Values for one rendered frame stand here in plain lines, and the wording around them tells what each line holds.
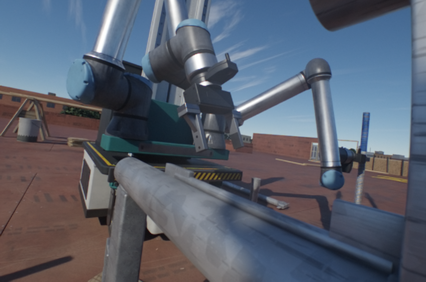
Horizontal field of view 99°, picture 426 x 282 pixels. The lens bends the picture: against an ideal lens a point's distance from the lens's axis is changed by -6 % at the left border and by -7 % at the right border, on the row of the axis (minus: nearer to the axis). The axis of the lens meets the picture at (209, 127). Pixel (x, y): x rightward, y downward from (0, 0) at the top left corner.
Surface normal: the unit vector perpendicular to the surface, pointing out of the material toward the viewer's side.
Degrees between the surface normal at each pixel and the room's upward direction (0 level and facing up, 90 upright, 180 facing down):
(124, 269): 89
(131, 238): 89
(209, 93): 67
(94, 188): 90
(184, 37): 92
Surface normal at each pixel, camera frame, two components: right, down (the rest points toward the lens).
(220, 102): 0.69, -0.34
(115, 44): 0.68, 0.22
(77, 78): -0.49, -0.04
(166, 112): 0.61, 0.04
